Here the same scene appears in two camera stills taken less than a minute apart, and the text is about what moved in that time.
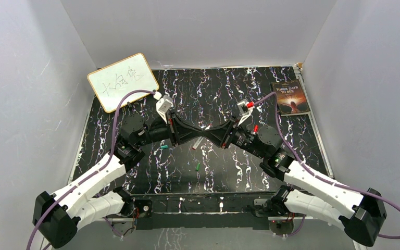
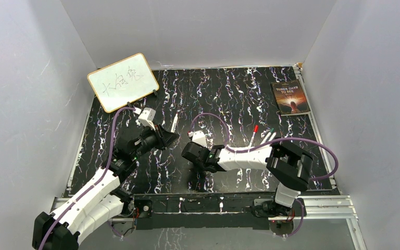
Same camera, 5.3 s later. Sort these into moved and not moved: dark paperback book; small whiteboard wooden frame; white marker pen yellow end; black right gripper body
Moved: white marker pen yellow end; black right gripper body
Not moved: dark paperback book; small whiteboard wooden frame
